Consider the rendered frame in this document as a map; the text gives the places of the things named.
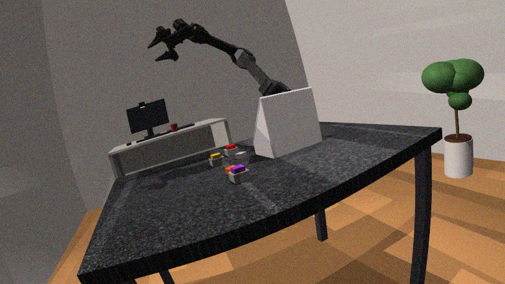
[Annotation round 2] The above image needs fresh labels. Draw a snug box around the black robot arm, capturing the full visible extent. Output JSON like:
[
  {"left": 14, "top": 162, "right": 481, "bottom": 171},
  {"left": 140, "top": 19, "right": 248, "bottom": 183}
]
[{"left": 172, "top": 19, "right": 291, "bottom": 96}]

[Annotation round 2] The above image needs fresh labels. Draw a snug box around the purple button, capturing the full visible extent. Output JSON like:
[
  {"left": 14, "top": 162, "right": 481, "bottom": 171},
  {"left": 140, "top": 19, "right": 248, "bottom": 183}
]
[{"left": 228, "top": 165, "right": 251, "bottom": 184}]

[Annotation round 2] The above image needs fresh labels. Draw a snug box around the orange cube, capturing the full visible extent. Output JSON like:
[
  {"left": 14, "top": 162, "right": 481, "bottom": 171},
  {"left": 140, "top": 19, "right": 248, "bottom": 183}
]
[{"left": 225, "top": 166, "right": 234, "bottom": 175}]

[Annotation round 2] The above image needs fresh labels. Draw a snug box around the red button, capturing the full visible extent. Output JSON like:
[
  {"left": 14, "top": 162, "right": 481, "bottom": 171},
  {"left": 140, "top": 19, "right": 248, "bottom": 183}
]
[{"left": 224, "top": 144, "right": 239, "bottom": 157}]

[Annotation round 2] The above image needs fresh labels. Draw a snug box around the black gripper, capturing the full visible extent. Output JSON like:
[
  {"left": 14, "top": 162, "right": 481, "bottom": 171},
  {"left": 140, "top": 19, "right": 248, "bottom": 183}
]
[{"left": 147, "top": 26, "right": 184, "bottom": 61}]

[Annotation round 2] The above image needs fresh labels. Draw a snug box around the yellow button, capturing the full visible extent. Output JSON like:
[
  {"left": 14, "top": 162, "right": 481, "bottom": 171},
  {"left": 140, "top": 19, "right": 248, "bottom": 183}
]
[{"left": 208, "top": 153, "right": 225, "bottom": 167}]

